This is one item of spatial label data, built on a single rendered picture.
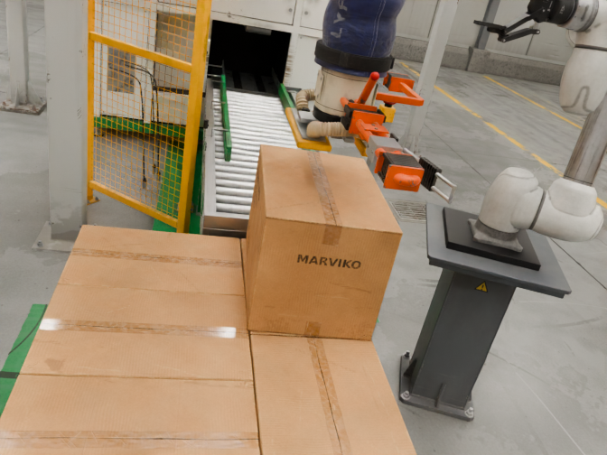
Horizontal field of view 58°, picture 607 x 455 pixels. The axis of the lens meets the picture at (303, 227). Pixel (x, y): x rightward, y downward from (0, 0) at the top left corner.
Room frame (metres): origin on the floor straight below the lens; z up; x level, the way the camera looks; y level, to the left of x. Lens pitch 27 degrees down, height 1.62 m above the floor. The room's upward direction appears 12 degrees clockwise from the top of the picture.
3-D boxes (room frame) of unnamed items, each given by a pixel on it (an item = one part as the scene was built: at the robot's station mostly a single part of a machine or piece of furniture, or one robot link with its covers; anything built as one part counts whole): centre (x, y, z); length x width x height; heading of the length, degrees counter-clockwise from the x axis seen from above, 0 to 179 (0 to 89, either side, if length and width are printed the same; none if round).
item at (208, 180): (3.09, 0.66, 0.50); 2.31 x 0.05 x 0.19; 14
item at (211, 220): (2.03, 0.06, 0.58); 0.70 x 0.03 x 0.06; 104
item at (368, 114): (1.42, -0.10, 1.25); 0.10 x 0.08 x 0.06; 103
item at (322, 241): (1.69, -0.03, 0.74); 0.60 x 0.40 x 0.40; 11
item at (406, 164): (1.08, -0.17, 1.25); 0.08 x 0.07 x 0.05; 13
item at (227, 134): (3.45, 0.69, 0.60); 1.60 x 0.10 x 0.09; 14
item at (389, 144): (1.21, -0.14, 1.24); 0.07 x 0.07 x 0.04; 13
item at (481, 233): (1.94, -0.72, 0.80); 0.22 x 0.18 x 0.06; 178
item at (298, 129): (1.64, 0.05, 1.14); 0.34 x 0.10 x 0.05; 13
